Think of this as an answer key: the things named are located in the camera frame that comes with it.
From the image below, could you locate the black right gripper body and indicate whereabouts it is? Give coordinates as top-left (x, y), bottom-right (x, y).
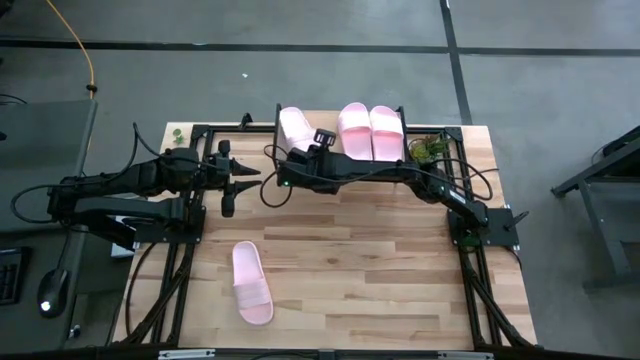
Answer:
top-left (287, 144), bottom-right (334, 169)

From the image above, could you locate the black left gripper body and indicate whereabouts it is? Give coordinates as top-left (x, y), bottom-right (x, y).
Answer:
top-left (198, 139), bottom-right (236, 219)

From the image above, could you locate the pink foam slide sandal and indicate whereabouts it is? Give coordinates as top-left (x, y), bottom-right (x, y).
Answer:
top-left (369, 104), bottom-right (406, 163)
top-left (277, 106), bottom-right (320, 157)
top-left (337, 101), bottom-right (374, 162)
top-left (231, 240), bottom-right (276, 327)

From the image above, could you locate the green potted plant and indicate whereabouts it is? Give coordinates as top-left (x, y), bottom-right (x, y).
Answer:
top-left (407, 133), bottom-right (453, 167)

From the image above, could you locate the white power box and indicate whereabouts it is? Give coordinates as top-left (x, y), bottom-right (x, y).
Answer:
top-left (110, 213), bottom-right (139, 260)

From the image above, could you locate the grey office desk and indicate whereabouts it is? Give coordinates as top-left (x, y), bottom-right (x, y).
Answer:
top-left (0, 98), bottom-right (132, 354)

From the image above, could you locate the black computer mouse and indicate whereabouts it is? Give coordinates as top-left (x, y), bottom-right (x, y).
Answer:
top-left (37, 268), bottom-right (72, 320)

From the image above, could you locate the black keyboard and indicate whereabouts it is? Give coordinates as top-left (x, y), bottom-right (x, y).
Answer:
top-left (0, 247), bottom-right (25, 307)

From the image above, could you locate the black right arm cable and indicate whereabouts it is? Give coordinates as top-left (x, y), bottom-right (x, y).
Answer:
top-left (258, 143), bottom-right (296, 209)

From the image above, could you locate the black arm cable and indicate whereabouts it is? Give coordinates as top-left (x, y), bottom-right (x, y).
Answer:
top-left (9, 182), bottom-right (69, 225)
top-left (258, 143), bottom-right (296, 209)

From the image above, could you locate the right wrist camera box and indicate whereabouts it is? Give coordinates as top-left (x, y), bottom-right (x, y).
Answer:
top-left (313, 128), bottom-right (338, 148)

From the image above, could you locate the black aluminium rig frame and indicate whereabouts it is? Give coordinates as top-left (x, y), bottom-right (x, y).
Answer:
top-left (107, 112), bottom-right (539, 360)

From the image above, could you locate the wooden shelf black metal frame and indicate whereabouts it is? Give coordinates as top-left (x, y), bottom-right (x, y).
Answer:
top-left (273, 102), bottom-right (409, 169)

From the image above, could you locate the silver metal bracket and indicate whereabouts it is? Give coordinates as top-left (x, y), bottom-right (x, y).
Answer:
top-left (158, 348), bottom-right (217, 360)
top-left (438, 351), bottom-right (495, 360)

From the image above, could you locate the yellow cable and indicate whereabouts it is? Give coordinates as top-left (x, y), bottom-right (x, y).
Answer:
top-left (44, 0), bottom-right (99, 100)

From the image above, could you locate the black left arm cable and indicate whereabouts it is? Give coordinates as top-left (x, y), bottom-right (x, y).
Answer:
top-left (9, 182), bottom-right (69, 225)

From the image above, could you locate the black metal cart frame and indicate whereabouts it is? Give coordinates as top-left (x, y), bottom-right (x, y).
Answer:
top-left (549, 124), bottom-right (640, 294)

